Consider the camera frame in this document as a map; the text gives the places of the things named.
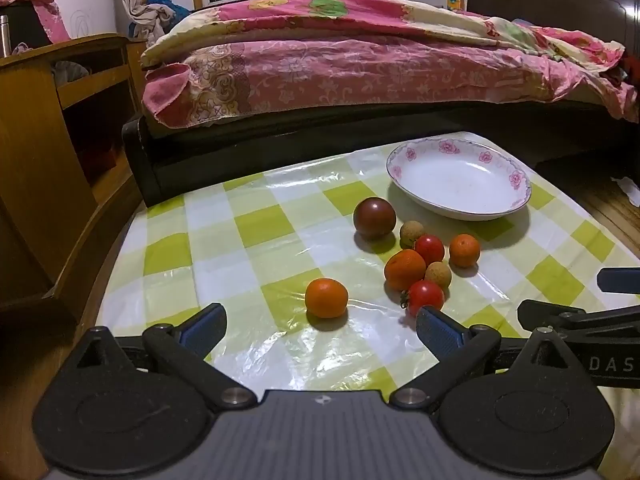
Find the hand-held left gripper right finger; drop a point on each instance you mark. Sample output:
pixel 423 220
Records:
pixel 440 332

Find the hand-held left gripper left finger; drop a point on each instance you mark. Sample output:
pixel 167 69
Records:
pixel 204 327

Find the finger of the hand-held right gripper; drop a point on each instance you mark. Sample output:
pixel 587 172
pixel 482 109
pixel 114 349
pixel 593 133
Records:
pixel 620 280
pixel 540 312

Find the red cherry tomato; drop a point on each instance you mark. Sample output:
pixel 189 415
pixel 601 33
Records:
pixel 426 297
pixel 429 248

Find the brown longan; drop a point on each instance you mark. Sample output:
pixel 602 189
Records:
pixel 439 275
pixel 411 233

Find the large reddish mandarin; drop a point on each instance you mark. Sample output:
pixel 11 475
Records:
pixel 404 270

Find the small spotted mandarin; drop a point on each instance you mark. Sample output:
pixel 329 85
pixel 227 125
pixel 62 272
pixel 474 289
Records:
pixel 464 250

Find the smooth orange mandarin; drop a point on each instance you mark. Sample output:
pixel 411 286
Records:
pixel 326 298

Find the dark purple tomato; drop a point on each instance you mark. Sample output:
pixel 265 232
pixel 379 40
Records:
pixel 374 217

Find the white floral plate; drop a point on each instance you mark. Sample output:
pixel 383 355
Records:
pixel 457 180

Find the white paper scrap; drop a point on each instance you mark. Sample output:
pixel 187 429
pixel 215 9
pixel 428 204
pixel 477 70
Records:
pixel 627 187

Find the green checked tablecloth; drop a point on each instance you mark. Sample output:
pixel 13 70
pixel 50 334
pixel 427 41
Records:
pixel 250 240

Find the wooden cabinet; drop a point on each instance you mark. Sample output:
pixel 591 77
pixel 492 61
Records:
pixel 45 170

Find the pink floral bedsheet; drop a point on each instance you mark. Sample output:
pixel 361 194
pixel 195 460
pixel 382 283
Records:
pixel 350 70

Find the grey cloth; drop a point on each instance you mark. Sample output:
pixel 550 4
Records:
pixel 70 72

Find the pile of clothes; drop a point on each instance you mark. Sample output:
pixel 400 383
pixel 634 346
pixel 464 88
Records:
pixel 160 12

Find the colourful cartoon quilt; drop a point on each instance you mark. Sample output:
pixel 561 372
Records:
pixel 350 15

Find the pink patterned cloth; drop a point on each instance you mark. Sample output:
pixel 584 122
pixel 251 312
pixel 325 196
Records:
pixel 47 12

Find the steel thermos bottle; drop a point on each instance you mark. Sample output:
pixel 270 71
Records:
pixel 4 35

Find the dark bed frame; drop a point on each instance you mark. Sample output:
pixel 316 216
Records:
pixel 300 140

